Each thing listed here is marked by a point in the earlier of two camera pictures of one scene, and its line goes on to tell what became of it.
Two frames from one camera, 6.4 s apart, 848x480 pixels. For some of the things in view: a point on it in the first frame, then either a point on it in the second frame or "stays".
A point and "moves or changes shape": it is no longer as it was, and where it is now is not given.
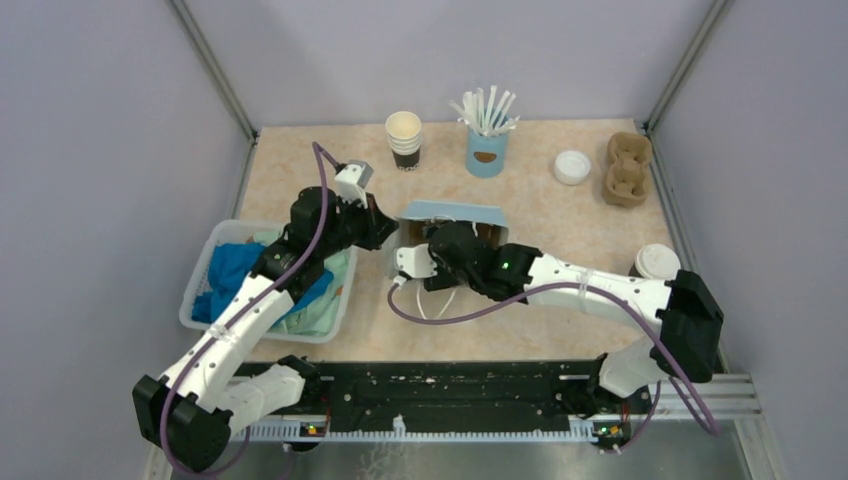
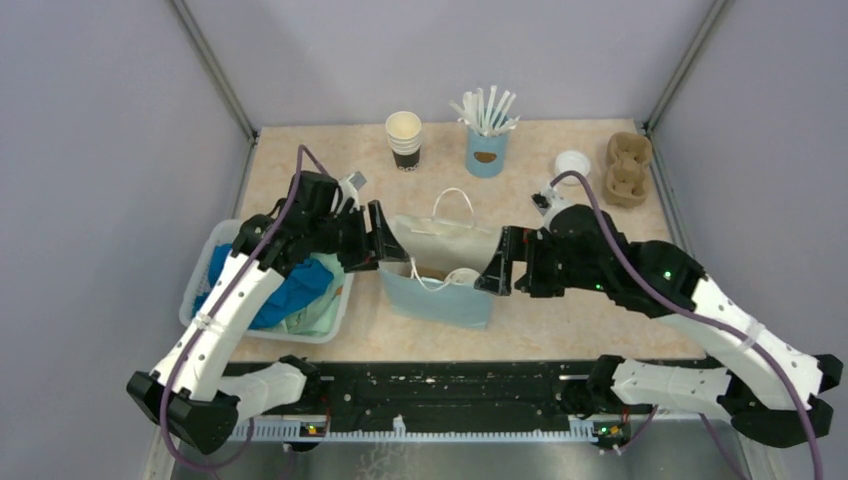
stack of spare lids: (572, 167) stays
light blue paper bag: (398, 232) moves or changes shape
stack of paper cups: (404, 132) stays
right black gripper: (442, 279) → (513, 244)
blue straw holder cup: (486, 156) stays
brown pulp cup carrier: (628, 180) stays
